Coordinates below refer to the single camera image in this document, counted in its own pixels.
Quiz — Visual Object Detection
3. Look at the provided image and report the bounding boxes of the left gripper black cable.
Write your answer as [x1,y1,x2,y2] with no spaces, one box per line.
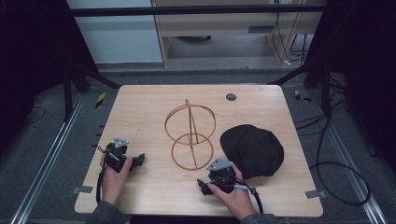
[95,146,110,205]

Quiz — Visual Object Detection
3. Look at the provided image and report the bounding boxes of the black metal stand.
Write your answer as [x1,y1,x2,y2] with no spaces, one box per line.
[61,57,121,123]
[268,57,333,119]

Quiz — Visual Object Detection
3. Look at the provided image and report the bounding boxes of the yellow black striped tape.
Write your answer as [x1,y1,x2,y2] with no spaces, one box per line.
[293,89,313,104]
[94,91,107,109]

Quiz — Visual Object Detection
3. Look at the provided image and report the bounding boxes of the gold wire hat stand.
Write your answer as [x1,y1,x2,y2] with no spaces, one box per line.
[163,98,218,172]

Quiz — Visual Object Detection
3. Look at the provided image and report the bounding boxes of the long looped black floor cable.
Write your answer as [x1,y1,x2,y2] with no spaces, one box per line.
[308,116,372,207]

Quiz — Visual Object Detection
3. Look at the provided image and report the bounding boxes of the black cap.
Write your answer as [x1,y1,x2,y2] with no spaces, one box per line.
[219,123,286,180]

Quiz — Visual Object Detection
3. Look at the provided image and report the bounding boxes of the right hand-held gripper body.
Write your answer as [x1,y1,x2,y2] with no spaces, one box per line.
[205,157,240,196]

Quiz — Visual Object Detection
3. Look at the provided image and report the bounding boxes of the person's right hand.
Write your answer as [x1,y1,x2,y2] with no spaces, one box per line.
[206,164,258,221]

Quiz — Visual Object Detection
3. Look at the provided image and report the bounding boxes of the thin black floor cable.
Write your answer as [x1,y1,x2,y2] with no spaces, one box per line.
[21,105,47,127]

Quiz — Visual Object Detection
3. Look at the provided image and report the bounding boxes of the metal floor rail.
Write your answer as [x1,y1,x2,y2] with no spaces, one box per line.
[8,92,88,224]
[309,88,389,224]

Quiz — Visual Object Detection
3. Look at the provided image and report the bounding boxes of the white cabinet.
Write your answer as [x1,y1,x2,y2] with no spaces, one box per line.
[65,0,164,65]

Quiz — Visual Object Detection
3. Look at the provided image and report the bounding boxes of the black curtain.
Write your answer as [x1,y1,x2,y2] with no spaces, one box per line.
[306,0,396,174]
[0,0,100,157]

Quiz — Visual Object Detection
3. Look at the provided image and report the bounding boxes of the hanging cables under desk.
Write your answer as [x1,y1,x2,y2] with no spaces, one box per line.
[271,0,310,67]

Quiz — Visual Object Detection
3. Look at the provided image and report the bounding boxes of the grey metal table bracket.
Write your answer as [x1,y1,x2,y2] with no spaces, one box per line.
[304,189,328,200]
[71,185,94,195]

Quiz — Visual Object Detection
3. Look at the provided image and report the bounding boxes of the person's left hand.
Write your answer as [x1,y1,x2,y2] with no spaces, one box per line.
[99,154,134,206]

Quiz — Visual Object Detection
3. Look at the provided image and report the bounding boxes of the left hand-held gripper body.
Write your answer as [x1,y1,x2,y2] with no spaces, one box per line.
[104,136,135,174]

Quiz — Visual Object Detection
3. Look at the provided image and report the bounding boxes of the light wooden desk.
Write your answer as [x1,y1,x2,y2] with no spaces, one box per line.
[150,0,329,68]

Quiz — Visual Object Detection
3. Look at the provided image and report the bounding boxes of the black horizontal frame bar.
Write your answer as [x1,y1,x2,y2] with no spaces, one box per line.
[68,4,327,18]

